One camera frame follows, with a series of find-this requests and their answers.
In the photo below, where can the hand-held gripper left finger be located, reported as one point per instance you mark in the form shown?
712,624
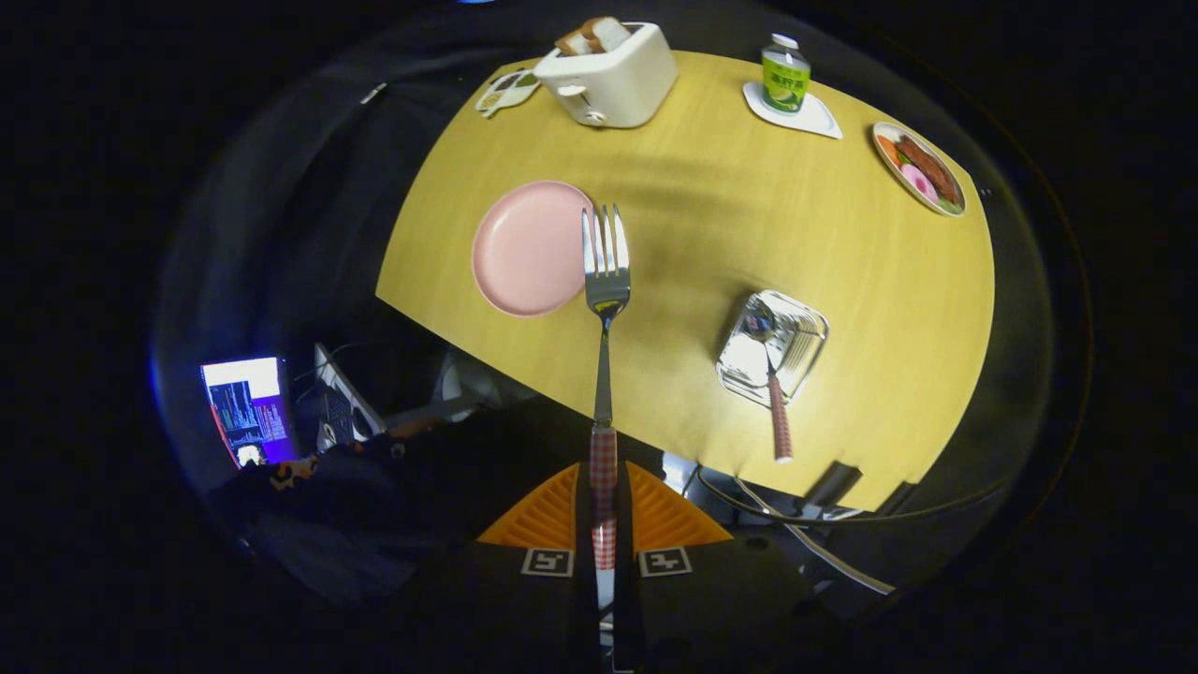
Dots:
505,599

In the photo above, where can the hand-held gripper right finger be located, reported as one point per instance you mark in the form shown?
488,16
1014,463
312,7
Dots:
721,590

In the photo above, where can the black box-shaped object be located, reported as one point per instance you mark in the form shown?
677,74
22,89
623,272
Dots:
831,485

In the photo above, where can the open grey laptop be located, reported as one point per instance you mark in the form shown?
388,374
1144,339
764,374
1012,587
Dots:
346,402

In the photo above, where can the lit computer monitor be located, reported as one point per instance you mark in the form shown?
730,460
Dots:
248,412

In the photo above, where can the pink round plate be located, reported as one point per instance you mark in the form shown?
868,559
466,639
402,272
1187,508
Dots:
529,248

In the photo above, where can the white plate with food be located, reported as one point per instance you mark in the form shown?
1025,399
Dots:
922,168

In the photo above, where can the white square coaster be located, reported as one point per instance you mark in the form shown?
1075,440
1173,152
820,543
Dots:
814,120

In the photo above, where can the white divided condiment tray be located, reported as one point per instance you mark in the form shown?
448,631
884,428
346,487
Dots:
505,92

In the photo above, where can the green label drink bottle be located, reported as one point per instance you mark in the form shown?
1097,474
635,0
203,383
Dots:
784,80

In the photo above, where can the white toaster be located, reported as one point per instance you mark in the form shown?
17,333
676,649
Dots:
622,84

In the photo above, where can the silver backdrop clip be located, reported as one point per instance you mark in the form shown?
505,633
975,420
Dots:
372,93

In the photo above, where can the toast bread slice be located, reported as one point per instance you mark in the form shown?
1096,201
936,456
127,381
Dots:
608,33
571,42

